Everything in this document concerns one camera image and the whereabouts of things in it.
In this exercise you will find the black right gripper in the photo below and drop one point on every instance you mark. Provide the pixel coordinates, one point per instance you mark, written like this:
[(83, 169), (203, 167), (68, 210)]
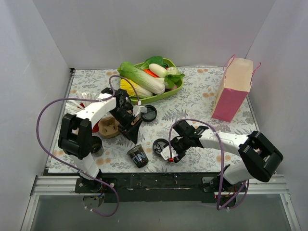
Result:
[(179, 149)]

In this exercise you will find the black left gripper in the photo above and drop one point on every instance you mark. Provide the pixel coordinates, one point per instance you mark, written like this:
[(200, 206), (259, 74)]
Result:
[(128, 127)]

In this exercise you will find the black coffee cup lid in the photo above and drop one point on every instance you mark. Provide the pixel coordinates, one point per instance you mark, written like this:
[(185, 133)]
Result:
[(159, 145)]

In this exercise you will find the dark paper coffee cup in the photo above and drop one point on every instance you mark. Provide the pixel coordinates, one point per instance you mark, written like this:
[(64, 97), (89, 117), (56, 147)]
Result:
[(138, 156)]

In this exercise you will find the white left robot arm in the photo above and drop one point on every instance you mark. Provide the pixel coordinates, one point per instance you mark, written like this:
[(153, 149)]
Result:
[(77, 140)]

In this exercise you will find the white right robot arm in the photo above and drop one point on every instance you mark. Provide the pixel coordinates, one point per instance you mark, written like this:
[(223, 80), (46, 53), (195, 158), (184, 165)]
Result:
[(260, 158)]

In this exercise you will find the floral patterned table mat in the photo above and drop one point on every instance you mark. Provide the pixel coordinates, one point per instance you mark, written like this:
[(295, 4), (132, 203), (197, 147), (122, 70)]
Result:
[(194, 101)]

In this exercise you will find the brown cardboard cup carrier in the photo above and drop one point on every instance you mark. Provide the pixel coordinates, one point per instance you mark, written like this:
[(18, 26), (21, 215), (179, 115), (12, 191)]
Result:
[(108, 127)]

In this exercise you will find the yellow napa cabbage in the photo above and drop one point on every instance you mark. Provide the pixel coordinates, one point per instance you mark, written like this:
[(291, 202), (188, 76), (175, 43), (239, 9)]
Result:
[(142, 92)]

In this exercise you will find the orange carrot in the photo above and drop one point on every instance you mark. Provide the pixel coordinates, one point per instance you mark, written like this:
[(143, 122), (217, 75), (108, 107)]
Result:
[(150, 73)]

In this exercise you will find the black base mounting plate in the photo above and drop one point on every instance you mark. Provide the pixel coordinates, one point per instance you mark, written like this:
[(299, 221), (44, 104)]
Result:
[(156, 187)]

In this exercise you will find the green napa cabbage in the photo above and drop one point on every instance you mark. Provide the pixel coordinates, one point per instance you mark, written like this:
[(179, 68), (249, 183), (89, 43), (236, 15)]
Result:
[(128, 70)]

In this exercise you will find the white radish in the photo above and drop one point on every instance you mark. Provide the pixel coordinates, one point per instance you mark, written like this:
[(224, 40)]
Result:
[(158, 70)]

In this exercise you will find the red holder of straws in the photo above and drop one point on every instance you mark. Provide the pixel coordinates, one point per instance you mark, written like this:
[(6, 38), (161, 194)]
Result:
[(74, 106)]

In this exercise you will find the green leafy bok choy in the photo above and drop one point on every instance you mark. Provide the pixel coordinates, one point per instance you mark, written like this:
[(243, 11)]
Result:
[(159, 60)]

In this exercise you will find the green vegetable basket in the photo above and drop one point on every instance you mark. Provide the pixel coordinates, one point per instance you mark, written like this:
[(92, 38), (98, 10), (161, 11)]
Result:
[(168, 81)]

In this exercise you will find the pink paper gift bag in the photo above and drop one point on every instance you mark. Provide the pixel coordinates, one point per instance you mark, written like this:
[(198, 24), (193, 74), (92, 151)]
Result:
[(234, 88)]

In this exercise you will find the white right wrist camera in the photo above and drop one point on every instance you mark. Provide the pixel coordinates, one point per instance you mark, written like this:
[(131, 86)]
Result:
[(167, 153)]

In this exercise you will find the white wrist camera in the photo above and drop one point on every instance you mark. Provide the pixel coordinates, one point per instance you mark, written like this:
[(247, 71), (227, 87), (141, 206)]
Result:
[(167, 153), (138, 109)]

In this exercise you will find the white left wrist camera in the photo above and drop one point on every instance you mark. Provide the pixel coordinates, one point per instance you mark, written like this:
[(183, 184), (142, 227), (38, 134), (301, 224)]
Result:
[(138, 109)]

